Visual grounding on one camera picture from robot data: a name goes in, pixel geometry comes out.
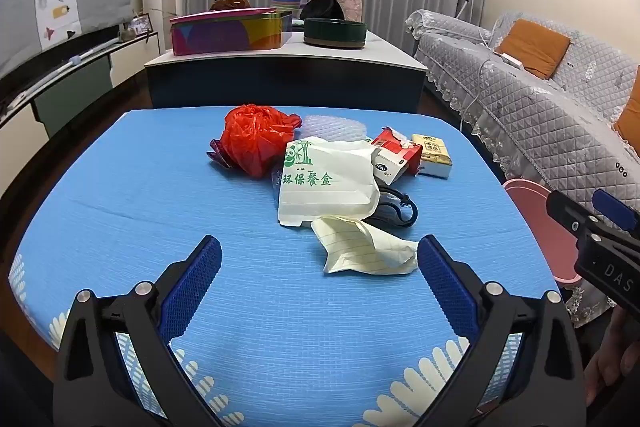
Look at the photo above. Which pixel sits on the grey quilted sofa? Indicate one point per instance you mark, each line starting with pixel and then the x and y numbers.
pixel 540 117

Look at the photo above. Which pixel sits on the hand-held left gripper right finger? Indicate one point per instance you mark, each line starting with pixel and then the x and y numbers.
pixel 445 287

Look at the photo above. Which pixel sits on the purple patterned wrapper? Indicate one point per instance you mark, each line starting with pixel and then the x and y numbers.
pixel 217 153

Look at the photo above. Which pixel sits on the white paper lunch box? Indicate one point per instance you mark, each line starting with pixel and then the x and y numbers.
pixel 325 197

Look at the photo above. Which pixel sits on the colourful tin box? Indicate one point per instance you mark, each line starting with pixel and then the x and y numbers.
pixel 225 34

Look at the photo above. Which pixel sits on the white green television cabinet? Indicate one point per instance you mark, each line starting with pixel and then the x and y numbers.
pixel 65 99

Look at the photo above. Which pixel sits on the white power strip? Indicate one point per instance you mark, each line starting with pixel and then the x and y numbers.
pixel 509 60

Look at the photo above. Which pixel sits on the light green cloth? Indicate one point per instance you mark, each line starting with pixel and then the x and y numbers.
pixel 297 22

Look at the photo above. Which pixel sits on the pink woven basket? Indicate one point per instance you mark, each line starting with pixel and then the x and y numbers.
pixel 350 2

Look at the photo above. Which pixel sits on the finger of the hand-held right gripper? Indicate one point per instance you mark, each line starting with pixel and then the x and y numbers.
pixel 615 208
pixel 570 211

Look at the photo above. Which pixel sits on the clear bubble wrap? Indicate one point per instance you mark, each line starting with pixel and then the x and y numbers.
pixel 335 129

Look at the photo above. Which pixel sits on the pink plastic bin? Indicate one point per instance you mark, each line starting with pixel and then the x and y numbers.
pixel 540 227

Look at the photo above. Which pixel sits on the yellow tissue packet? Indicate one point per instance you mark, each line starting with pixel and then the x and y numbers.
pixel 432 154

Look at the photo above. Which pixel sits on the red plastic bag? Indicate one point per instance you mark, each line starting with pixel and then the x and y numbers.
pixel 250 137

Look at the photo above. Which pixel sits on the stacked plastic bowls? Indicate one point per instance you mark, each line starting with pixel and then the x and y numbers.
pixel 285 4

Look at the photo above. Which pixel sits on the person's right hand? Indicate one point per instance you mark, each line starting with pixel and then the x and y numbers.
pixel 612 352

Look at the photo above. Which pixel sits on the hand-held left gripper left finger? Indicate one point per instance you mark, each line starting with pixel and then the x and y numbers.
pixel 197 287

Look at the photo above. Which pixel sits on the black hat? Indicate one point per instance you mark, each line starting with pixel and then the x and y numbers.
pixel 322 9

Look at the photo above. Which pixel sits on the orange cushion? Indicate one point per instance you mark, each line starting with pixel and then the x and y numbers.
pixel 631 122
pixel 532 49

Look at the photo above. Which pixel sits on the lined paper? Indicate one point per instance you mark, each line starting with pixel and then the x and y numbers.
pixel 350 247

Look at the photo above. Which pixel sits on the dark green round tin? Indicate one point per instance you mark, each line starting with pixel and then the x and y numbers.
pixel 335 33

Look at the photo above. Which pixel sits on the red white carton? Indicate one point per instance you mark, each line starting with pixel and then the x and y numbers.
pixel 395 152

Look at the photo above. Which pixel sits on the brown teapot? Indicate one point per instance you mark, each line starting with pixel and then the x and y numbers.
pixel 227 2

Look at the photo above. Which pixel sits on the white top coffee table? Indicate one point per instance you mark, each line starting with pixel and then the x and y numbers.
pixel 280 82

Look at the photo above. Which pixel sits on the small photo frame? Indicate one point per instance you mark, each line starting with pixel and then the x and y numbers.
pixel 140 24

